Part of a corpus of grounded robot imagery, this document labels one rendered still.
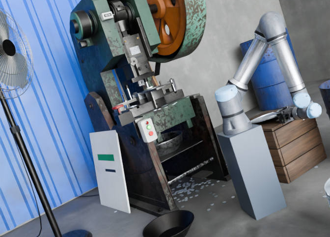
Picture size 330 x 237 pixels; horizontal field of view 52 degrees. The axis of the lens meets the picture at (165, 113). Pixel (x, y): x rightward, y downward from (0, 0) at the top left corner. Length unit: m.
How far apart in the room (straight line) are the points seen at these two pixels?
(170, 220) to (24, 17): 2.31
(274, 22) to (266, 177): 0.76
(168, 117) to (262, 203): 0.83
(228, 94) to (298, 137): 0.66
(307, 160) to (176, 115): 0.87
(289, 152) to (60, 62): 2.27
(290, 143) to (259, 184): 0.45
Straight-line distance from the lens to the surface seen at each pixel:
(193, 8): 2.33
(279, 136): 2.07
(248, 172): 1.75
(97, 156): 2.79
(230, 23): 4.71
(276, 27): 1.68
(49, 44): 3.45
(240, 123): 1.72
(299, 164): 2.20
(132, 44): 2.36
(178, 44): 2.49
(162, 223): 2.06
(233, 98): 1.71
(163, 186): 2.15
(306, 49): 5.42
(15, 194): 3.31
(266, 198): 1.83
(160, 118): 2.19
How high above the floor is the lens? 0.86
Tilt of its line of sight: 7 degrees down
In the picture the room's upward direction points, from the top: 19 degrees counter-clockwise
